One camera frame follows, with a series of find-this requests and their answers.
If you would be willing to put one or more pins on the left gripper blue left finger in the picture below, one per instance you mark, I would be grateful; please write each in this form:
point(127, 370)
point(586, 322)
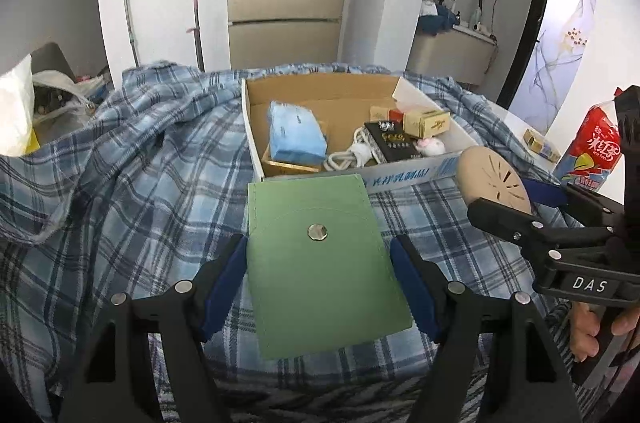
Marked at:
point(224, 277)

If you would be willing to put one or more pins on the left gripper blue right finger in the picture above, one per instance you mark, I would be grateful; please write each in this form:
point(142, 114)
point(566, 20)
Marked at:
point(411, 272)

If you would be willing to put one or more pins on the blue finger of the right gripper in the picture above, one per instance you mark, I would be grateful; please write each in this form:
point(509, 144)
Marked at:
point(524, 230)
point(545, 193)

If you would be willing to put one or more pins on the round tan silicone coaster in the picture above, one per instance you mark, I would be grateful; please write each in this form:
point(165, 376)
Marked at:
point(484, 174)

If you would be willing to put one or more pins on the green leather pouch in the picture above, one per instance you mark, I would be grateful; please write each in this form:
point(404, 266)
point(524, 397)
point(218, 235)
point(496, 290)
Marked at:
point(319, 273)

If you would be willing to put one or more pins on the orange blue cigarette box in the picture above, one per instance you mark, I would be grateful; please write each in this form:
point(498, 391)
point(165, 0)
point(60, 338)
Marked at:
point(290, 165)

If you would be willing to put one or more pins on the gold red cigarette box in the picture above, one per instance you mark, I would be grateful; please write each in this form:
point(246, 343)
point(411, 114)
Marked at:
point(415, 123)

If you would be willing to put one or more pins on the black phone-like box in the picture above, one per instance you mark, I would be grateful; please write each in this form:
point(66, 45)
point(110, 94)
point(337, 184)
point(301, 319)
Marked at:
point(388, 142)

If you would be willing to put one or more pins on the blue tissue pack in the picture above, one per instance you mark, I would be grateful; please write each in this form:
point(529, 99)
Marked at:
point(295, 135)

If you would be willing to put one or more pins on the white plush bunny pink bow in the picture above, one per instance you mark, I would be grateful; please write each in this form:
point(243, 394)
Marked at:
point(430, 147)

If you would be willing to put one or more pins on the person's right hand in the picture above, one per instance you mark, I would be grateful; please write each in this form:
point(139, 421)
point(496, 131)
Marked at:
point(585, 327)

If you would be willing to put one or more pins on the gold blue box on table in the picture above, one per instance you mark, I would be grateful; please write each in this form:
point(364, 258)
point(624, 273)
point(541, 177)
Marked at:
point(539, 145)

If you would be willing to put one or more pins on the red ice tea bottle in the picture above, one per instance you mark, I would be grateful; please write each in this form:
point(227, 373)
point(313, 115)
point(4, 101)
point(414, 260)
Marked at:
point(594, 151)

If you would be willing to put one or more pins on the blue plaid shirt cloth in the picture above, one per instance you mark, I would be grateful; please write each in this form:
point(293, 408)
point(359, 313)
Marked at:
point(142, 196)

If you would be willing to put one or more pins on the bathroom vanity cabinet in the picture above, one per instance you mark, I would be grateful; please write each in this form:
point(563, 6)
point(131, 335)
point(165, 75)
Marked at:
point(460, 53)

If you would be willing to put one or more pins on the shallow cardboard box tray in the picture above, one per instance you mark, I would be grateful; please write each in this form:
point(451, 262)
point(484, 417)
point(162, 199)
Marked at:
point(341, 103)

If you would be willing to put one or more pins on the teal clothes on vanity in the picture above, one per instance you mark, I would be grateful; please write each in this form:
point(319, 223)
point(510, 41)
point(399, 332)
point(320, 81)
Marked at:
point(442, 22)

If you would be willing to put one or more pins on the white plastic bag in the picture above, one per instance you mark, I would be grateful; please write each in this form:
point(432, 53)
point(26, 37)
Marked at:
point(17, 102)

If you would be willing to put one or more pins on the grey chair back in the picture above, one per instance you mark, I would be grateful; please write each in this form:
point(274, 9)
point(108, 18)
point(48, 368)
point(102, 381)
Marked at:
point(49, 57)

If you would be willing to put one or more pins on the red dark broom handle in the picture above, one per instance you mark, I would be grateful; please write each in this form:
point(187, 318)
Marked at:
point(195, 30)

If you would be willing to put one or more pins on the grey mop handle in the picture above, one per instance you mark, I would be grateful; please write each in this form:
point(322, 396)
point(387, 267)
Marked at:
point(130, 31)

